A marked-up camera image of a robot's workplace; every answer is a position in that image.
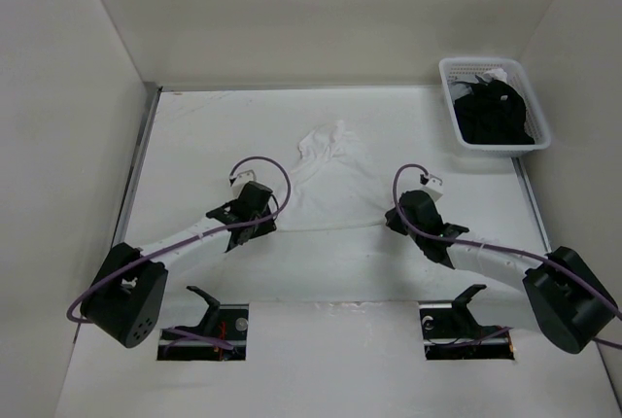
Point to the white tank top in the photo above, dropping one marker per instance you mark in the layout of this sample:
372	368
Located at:
335	183

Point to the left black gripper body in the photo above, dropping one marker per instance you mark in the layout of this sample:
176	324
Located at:
261	227

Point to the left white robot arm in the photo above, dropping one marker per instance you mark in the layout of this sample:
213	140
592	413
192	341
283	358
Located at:
128	297

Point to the white plastic basket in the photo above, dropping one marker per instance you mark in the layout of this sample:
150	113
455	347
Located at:
454	69

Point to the small white cloth in basket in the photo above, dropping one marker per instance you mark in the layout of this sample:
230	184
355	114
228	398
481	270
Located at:
494	74

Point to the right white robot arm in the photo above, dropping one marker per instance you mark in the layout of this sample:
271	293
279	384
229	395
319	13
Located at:
556	295

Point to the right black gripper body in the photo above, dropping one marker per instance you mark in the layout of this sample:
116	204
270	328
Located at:
396	223

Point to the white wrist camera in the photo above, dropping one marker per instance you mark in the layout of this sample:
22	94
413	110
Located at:
240	180
432	186

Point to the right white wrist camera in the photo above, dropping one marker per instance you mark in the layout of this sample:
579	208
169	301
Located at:
432	186

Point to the black tank top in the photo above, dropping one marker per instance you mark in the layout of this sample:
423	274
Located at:
491	113

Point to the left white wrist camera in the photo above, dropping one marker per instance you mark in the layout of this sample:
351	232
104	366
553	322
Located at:
240	180

